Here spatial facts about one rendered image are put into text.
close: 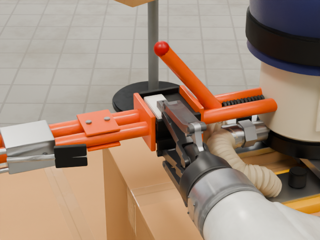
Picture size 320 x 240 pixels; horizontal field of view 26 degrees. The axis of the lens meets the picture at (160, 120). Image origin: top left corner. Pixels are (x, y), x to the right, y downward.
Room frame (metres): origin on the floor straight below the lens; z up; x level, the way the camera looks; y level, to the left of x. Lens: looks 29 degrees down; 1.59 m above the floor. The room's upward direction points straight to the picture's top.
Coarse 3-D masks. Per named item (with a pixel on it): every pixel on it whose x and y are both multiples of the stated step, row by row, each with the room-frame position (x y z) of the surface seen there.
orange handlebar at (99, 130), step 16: (224, 96) 0.97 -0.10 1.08; (240, 96) 0.98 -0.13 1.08; (96, 112) 0.91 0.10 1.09; (128, 112) 0.92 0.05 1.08; (208, 112) 0.92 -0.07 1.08; (224, 112) 0.92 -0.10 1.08; (240, 112) 0.93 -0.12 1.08; (256, 112) 0.94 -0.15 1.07; (64, 128) 0.88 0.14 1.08; (80, 128) 0.89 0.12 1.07; (96, 128) 0.86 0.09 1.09; (112, 128) 0.86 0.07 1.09; (128, 128) 0.87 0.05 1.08; (144, 128) 0.88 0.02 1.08; (0, 144) 0.85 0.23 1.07; (64, 144) 0.84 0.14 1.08; (96, 144) 0.85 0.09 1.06; (112, 144) 0.86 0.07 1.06; (0, 160) 0.81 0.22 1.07
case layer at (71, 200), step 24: (48, 168) 1.58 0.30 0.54; (72, 168) 1.58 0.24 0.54; (96, 168) 1.58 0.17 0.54; (0, 192) 1.47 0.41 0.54; (24, 192) 1.47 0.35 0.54; (48, 192) 1.47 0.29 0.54; (72, 192) 1.47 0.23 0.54; (96, 192) 1.47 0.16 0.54; (0, 216) 1.37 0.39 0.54; (24, 216) 1.37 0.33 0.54; (48, 216) 1.37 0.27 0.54; (72, 216) 1.37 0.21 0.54; (96, 216) 1.37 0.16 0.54
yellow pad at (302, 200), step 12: (300, 168) 0.90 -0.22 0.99; (288, 180) 0.90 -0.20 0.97; (300, 180) 0.88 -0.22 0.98; (312, 180) 0.90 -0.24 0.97; (288, 192) 0.87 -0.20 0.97; (300, 192) 0.87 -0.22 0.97; (312, 192) 0.87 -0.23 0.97; (288, 204) 0.85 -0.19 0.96; (300, 204) 0.85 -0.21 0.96; (312, 204) 0.85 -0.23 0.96
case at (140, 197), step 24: (144, 144) 1.05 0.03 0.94; (120, 168) 0.97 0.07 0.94; (144, 168) 0.97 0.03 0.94; (288, 168) 0.97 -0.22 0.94; (120, 192) 0.97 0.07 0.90; (144, 192) 0.91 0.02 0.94; (168, 192) 0.90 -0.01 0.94; (120, 216) 0.97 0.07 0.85; (144, 216) 0.84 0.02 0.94; (168, 216) 0.84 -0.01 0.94
